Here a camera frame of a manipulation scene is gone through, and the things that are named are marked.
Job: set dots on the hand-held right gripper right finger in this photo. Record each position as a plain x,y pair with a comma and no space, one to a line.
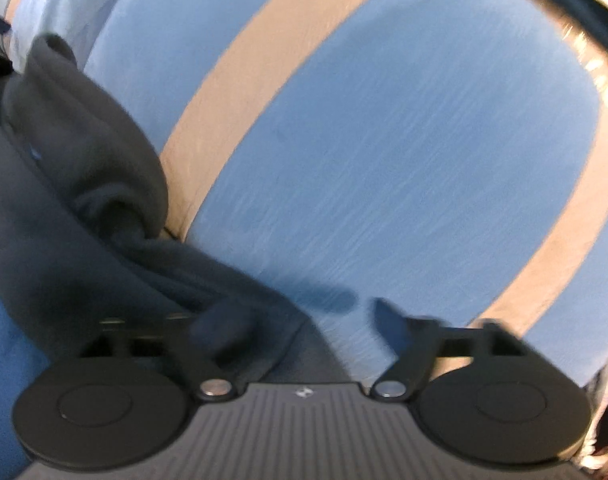
391,322

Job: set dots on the blue grey-striped cushion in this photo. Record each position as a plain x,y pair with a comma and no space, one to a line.
384,135
59,0

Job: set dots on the blue fleece jacket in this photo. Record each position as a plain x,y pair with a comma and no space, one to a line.
84,185

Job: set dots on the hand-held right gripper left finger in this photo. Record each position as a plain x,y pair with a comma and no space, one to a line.
196,360

